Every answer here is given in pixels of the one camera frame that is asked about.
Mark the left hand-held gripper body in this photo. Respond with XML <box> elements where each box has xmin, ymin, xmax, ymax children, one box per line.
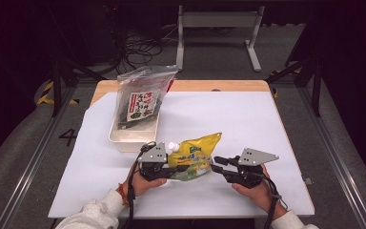
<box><xmin>137</xmin><ymin>141</ymin><xmax>173</xmax><ymax>182</ymax></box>

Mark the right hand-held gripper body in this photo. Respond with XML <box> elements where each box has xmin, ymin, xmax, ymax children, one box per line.
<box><xmin>227</xmin><ymin>147</ymin><xmax>280</xmax><ymax>190</ymax></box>

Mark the yellow green spout pouch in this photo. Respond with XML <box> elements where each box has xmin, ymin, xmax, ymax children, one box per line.
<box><xmin>166</xmin><ymin>132</ymin><xmax>223</xmax><ymax>182</ymax></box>

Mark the white plastic storage box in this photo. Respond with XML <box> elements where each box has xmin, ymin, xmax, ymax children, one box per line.
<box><xmin>108</xmin><ymin>104</ymin><xmax>161</xmax><ymax>154</ymax></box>

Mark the clear bag of dried seaweed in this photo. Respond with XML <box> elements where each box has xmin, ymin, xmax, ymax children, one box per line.
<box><xmin>115</xmin><ymin>65</ymin><xmax>180</xmax><ymax>131</ymax></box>

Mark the person's right hand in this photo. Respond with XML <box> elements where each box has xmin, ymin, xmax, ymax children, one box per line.
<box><xmin>232</xmin><ymin>164</ymin><xmax>288</xmax><ymax>221</ymax></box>

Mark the person's left hand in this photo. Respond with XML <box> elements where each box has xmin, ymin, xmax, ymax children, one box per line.
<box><xmin>123</xmin><ymin>165</ymin><xmax>168</xmax><ymax>198</ymax></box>

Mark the white table mat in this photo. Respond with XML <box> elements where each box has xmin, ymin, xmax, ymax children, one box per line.
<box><xmin>48</xmin><ymin>91</ymin><xmax>315</xmax><ymax>220</ymax></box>

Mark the white metal stand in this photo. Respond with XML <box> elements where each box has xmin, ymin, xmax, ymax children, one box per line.
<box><xmin>174</xmin><ymin>5</ymin><xmax>266</xmax><ymax>73</ymax></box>

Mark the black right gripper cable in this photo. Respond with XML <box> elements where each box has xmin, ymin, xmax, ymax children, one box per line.
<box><xmin>259</xmin><ymin>173</ymin><xmax>290</xmax><ymax>229</ymax></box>

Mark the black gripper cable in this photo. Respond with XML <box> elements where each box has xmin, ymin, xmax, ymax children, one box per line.
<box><xmin>125</xmin><ymin>141</ymin><xmax>157</xmax><ymax>229</ymax></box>
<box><xmin>259</xmin><ymin>173</ymin><xmax>290</xmax><ymax>229</ymax></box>

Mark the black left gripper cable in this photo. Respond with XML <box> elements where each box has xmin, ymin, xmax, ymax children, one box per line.
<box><xmin>125</xmin><ymin>141</ymin><xmax>157</xmax><ymax>229</ymax></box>

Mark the red bead bracelet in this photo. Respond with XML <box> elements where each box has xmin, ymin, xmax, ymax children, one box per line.
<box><xmin>117</xmin><ymin>182</ymin><xmax>132</xmax><ymax>210</ymax></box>

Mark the aluminium floor rail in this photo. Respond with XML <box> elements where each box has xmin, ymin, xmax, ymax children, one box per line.
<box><xmin>0</xmin><ymin>85</ymin><xmax>78</xmax><ymax>229</ymax></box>
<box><xmin>298</xmin><ymin>86</ymin><xmax>366</xmax><ymax>229</ymax></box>

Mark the black metal frame stand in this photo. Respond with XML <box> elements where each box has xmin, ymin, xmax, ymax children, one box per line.
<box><xmin>48</xmin><ymin>9</ymin><xmax>107</xmax><ymax>117</ymax></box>
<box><xmin>266</xmin><ymin>56</ymin><xmax>324</xmax><ymax>117</ymax></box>

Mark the tangle of black floor cables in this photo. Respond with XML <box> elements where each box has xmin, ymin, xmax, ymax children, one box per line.
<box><xmin>103</xmin><ymin>6</ymin><xmax>179</xmax><ymax>77</ymax></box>

